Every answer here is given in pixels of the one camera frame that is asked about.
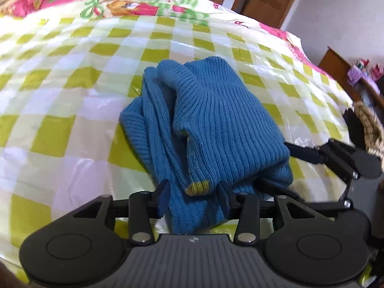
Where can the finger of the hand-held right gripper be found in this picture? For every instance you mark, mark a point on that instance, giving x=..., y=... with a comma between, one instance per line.
x=303, y=153
x=270, y=187

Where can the blue striped knit sweater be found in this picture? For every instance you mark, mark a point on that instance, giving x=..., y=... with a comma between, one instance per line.
x=216, y=120

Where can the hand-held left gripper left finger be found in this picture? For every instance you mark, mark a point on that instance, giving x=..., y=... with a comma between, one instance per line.
x=163, y=199

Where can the purple cloth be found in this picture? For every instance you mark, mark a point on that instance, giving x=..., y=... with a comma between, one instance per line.
x=356, y=75

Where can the wooden nightstand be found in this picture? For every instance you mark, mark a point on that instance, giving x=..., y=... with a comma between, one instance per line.
x=339, y=66

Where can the pink stuffed toy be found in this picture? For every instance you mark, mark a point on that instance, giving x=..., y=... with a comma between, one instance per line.
x=377, y=72

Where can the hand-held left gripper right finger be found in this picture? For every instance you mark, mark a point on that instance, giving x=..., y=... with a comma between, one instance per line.
x=223, y=200

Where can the woven basket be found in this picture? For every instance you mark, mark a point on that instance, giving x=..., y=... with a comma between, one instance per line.
x=373, y=126

